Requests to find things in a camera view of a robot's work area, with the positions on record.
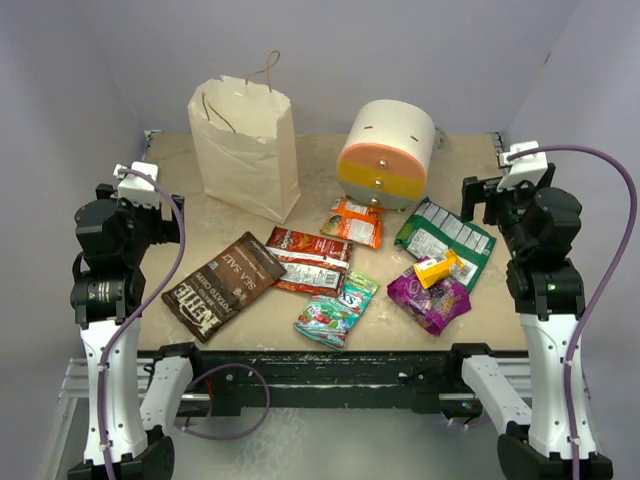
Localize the brown Kettle chips bag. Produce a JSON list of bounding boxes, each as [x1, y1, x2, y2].
[[161, 232, 286, 343]]

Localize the red Doritos bag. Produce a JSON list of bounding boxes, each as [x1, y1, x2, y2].
[[265, 227, 353, 297]]

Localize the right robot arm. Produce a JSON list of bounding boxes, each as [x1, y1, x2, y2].
[[444, 169, 613, 479]]

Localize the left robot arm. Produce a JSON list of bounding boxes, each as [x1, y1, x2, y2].
[[67, 184, 206, 479]]

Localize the green snack bag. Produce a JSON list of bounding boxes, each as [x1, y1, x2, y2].
[[394, 197, 496, 293]]

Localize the purple candy bag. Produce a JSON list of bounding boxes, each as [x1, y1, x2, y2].
[[387, 268, 471, 335]]

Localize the white paper bag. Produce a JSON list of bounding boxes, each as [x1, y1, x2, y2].
[[188, 50, 301, 224]]

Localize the teal Fox's candy bag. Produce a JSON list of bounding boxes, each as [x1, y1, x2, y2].
[[293, 281, 379, 351]]

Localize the yellow small snack box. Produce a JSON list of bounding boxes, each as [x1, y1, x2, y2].
[[413, 249, 464, 289]]

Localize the white cylinder toy drawers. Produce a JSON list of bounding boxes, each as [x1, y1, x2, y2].
[[336, 99, 436, 210]]

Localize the orange snack packet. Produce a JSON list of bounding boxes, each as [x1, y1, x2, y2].
[[320, 197, 383, 249]]

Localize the small light green packet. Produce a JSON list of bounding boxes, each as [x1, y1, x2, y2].
[[345, 270, 380, 295]]

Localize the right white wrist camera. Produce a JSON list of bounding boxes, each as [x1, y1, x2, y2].
[[497, 141, 548, 192]]

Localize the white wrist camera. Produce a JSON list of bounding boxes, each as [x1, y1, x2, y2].
[[497, 141, 548, 192], [113, 162, 160, 209]]

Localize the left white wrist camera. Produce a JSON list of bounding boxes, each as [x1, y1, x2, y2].
[[113, 162, 160, 209]]

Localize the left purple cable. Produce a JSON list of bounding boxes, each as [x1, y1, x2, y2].
[[98, 168, 272, 480]]

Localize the purple cable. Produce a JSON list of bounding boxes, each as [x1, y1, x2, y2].
[[505, 144, 639, 480], [98, 168, 272, 480]]

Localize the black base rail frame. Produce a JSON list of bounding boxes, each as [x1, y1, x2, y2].
[[183, 343, 490, 417]]

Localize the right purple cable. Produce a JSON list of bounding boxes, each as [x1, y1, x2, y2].
[[505, 144, 639, 480]]

